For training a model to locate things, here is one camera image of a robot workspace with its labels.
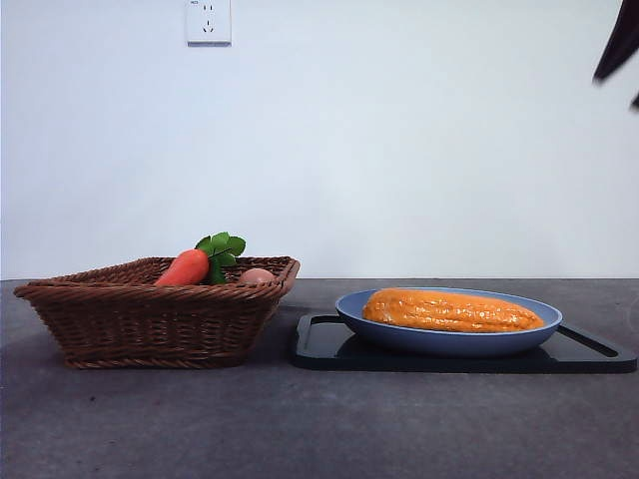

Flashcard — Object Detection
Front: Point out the black rectangular tray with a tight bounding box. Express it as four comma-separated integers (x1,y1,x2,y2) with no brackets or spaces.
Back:
291,313,638,375

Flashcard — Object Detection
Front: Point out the brown egg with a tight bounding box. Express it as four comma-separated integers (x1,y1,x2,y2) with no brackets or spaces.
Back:
237,267,277,285

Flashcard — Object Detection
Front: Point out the brown wicker basket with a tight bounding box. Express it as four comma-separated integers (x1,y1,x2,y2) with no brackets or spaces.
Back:
14,256,302,370

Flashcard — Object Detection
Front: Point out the yellow corn cob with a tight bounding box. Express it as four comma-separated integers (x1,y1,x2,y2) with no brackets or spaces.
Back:
361,287,545,334

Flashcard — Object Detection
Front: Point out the blue round plate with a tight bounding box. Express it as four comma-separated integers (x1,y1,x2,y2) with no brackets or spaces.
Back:
334,287,564,358

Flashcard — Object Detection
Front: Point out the orange carrot with green leaves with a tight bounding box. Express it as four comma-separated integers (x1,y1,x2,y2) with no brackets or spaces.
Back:
153,232,248,287

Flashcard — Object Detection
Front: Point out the white wall power socket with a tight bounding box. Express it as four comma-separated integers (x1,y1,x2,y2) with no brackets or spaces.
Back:
187,0,233,48

